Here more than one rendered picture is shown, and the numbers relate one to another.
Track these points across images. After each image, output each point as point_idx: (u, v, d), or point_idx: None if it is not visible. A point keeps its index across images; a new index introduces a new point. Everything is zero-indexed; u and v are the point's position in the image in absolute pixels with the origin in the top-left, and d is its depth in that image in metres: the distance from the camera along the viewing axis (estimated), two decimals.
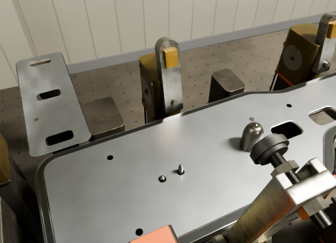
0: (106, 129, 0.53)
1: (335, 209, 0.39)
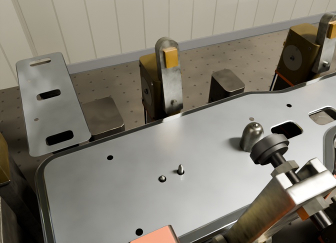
0: (106, 129, 0.53)
1: (335, 209, 0.39)
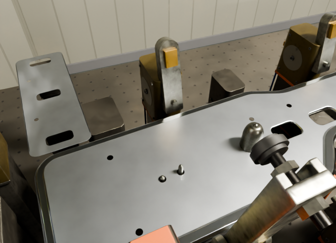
0: (106, 129, 0.53)
1: (335, 209, 0.39)
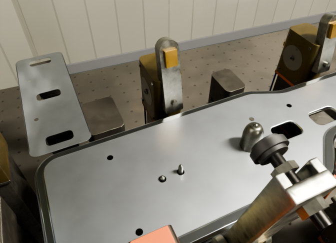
0: (106, 129, 0.53)
1: (335, 209, 0.39)
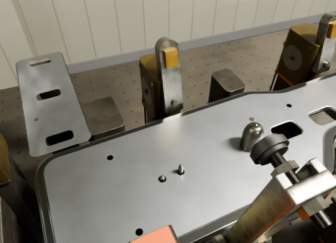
0: (106, 129, 0.53)
1: (335, 209, 0.39)
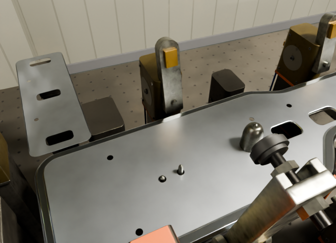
0: (106, 129, 0.53)
1: (335, 209, 0.39)
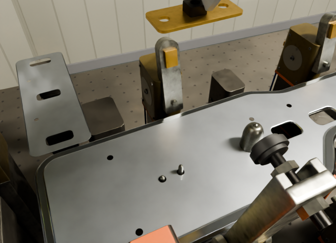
0: (106, 129, 0.53)
1: (335, 209, 0.39)
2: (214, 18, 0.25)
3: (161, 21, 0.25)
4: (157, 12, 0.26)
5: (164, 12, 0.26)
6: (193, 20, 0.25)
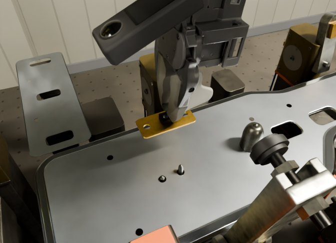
0: (106, 129, 0.53)
1: (335, 209, 0.39)
2: (177, 126, 0.42)
3: (145, 129, 0.41)
4: (143, 120, 0.43)
5: (147, 120, 0.43)
6: (164, 128, 0.41)
